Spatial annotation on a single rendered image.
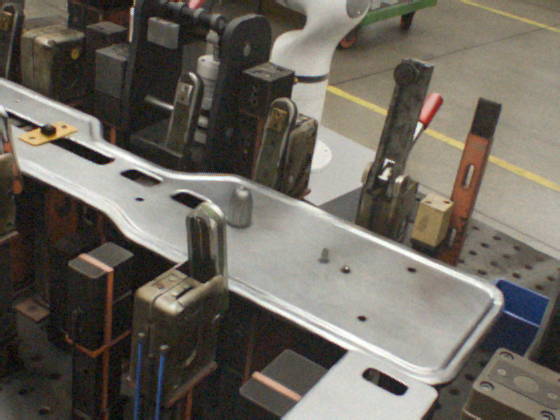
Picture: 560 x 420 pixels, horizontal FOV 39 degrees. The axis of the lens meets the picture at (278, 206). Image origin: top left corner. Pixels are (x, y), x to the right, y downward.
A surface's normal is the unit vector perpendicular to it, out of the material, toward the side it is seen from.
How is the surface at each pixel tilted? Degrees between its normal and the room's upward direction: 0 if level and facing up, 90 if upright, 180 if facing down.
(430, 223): 90
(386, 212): 90
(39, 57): 90
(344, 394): 0
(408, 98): 81
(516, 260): 0
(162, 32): 90
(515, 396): 0
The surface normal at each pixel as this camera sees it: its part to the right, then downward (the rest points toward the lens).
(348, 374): 0.13, -0.87
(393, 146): -0.51, 0.21
